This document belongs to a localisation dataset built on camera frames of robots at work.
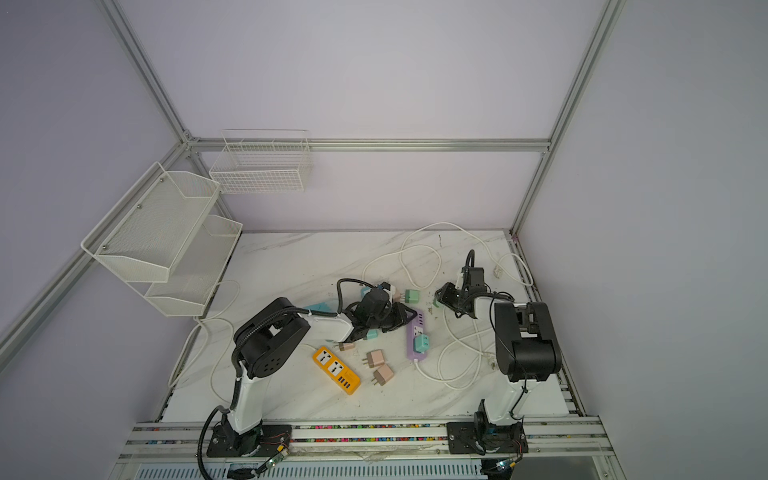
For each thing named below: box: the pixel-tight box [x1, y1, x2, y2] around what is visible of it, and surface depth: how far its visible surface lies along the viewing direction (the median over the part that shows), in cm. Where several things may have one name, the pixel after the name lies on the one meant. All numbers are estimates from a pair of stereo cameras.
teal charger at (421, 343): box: [413, 334, 430, 354], surface depth 85 cm
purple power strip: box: [406, 310, 427, 361], surface depth 91 cm
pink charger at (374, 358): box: [362, 349, 385, 368], surface depth 88 cm
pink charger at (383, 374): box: [371, 364, 394, 386], surface depth 85 cm
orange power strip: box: [312, 346, 361, 395], surface depth 84 cm
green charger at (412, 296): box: [405, 289, 421, 304], surface depth 102 cm
